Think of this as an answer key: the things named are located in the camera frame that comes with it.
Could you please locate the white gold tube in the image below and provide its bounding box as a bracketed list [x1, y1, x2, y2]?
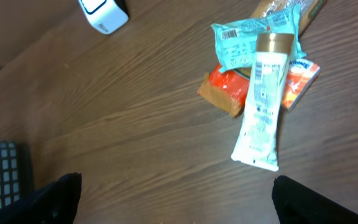
[231, 33, 295, 172]

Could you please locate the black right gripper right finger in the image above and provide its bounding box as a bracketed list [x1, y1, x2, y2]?
[272, 175, 358, 224]

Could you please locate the teal tissue packet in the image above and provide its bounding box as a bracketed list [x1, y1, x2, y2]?
[211, 4, 306, 72]

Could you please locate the orange white carton box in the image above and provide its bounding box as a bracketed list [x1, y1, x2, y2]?
[282, 59, 321, 111]

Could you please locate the grey plastic mesh basket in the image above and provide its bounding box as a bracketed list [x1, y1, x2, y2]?
[0, 140, 34, 209]

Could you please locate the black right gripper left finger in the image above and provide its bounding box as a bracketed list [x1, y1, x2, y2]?
[0, 172, 82, 224]

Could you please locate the white barcode scanner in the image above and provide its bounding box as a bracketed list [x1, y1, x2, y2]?
[78, 0, 129, 35]

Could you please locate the orange spaghetti packet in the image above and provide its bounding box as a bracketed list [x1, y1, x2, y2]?
[198, 0, 326, 117]

